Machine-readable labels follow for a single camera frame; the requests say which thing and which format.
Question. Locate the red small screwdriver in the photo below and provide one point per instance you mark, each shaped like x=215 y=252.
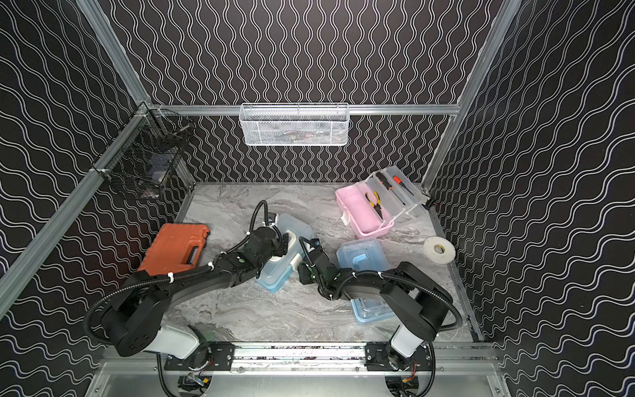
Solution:
x=400 y=182

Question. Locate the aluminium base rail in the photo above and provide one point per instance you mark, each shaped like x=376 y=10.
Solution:
x=306 y=369

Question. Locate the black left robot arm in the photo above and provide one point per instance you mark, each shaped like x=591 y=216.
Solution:
x=131 y=319

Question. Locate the red-orange plastic tool case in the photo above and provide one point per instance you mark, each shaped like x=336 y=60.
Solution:
x=176 y=248

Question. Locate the yellow handled pliers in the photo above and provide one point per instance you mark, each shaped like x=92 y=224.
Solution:
x=375 y=203

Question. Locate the black wire basket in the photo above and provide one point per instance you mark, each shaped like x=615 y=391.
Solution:
x=143 y=167

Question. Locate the turquoise back toolbox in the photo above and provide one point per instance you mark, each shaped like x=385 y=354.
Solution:
x=279 y=268

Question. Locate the white tape roll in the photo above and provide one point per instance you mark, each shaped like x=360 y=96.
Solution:
x=439 y=250

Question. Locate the white wire mesh basket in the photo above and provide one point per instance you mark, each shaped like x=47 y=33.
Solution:
x=295 y=124

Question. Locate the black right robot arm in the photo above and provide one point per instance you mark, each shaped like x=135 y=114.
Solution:
x=422 y=306

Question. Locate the pink toolbox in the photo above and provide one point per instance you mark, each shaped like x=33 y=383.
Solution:
x=358 y=215

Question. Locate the black red screwdriver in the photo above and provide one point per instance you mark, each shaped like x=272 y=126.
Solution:
x=385 y=182

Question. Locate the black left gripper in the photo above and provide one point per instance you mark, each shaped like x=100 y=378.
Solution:
x=280 y=243

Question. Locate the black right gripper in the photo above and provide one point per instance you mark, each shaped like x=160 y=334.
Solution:
x=302 y=274

